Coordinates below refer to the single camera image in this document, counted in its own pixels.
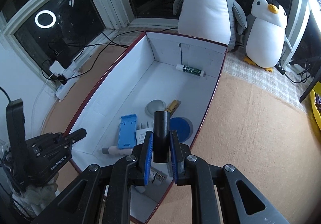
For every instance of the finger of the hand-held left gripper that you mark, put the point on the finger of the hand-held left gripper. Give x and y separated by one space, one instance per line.
75 135
45 137

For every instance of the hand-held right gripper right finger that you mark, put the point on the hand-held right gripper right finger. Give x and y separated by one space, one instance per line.
175 158

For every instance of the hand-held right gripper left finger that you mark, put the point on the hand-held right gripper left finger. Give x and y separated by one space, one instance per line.
148 157

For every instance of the patterned white usb stick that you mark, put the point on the patterned white usb stick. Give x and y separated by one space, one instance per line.
158 174

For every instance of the white charger plug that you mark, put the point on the white charger plug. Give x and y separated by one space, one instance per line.
140 136

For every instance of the black cylinder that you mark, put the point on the black cylinder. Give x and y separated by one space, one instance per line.
161 136

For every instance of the blue round lid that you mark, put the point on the blue round lid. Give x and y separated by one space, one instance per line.
181 128

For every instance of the blue phone stand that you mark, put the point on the blue phone stand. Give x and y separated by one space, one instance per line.
127 131

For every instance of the metal spoon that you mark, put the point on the metal spoon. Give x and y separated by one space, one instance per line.
155 107

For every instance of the wooden clothespin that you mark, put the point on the wooden clothespin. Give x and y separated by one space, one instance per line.
173 106

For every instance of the white cardboard box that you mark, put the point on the white cardboard box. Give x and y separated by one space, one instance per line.
163 83

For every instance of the green labelled white tube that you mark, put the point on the green labelled white tube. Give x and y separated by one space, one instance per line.
191 70

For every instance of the person's left hand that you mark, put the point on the person's left hand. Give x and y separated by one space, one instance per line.
37 196

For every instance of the white power strip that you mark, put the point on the white power strip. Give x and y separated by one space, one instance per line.
67 81

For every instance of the black plug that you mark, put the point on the black plug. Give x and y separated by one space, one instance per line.
61 77

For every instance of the white power adapter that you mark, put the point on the white power adapter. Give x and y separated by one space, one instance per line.
56 68

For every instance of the black power adapter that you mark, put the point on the black power adapter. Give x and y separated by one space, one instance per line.
64 56

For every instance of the small black power strip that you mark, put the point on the small black power strip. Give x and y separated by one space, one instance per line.
280 68

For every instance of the large penguin plush toy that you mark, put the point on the large penguin plush toy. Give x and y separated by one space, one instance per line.
205 18

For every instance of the small penguin plush toy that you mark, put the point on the small penguin plush toy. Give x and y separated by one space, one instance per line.
263 43

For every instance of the yellow fruit bowl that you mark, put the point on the yellow fruit bowl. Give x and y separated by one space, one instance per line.
315 113

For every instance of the dark wrapped candies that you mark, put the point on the dark wrapped candies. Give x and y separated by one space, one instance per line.
318 103

